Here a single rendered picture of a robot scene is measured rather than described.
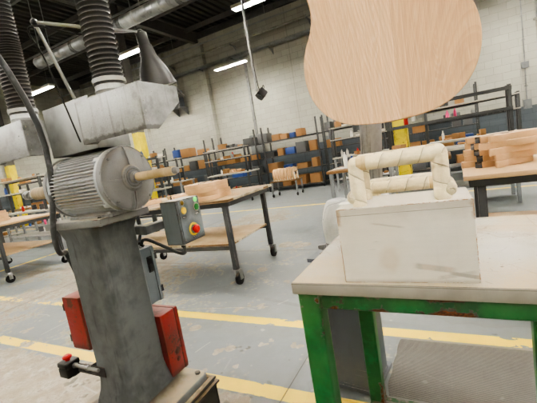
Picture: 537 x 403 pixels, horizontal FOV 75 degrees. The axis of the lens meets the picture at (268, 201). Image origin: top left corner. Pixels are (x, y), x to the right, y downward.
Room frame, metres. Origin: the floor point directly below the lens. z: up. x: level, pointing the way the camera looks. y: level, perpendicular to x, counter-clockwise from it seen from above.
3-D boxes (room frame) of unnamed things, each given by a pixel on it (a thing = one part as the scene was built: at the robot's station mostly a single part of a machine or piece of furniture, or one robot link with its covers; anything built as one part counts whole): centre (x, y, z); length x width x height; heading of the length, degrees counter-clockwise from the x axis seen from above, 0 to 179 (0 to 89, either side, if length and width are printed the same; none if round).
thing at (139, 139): (10.96, 3.61, 2.99); 0.41 x 0.41 x 5.98; 62
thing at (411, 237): (0.78, -0.30, 1.02); 0.27 x 0.15 x 0.17; 65
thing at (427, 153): (0.73, -0.28, 1.20); 0.20 x 0.03 x 0.03; 64
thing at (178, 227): (1.61, 0.48, 0.99); 0.24 x 0.21 x 0.26; 62
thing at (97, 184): (1.44, 0.67, 1.25); 0.41 x 0.27 x 0.26; 62
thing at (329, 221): (1.75, -0.34, 0.87); 0.18 x 0.16 x 0.22; 97
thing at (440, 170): (0.70, -0.35, 1.15); 0.03 x 0.03 x 0.09
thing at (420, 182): (0.88, -0.35, 1.12); 0.20 x 0.03 x 0.03; 64
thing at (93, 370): (1.44, 0.93, 0.46); 0.25 x 0.07 x 0.08; 62
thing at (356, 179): (0.77, -0.20, 1.15); 0.03 x 0.03 x 0.09
